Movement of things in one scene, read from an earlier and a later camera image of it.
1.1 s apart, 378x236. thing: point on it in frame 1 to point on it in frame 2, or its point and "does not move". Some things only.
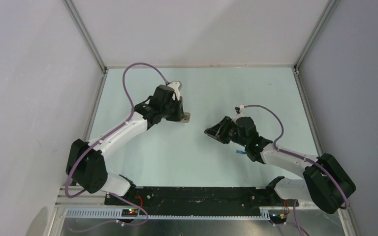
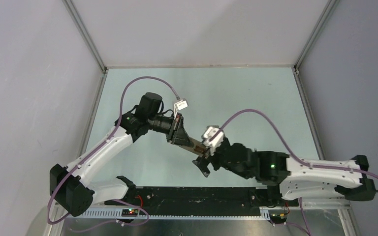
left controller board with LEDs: x=129 y=212 does not move
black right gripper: x=217 y=132 to x=202 y=162
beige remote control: x=187 y=117 to x=199 y=148
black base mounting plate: x=206 y=197 does not move
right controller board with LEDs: x=277 y=218 does not move
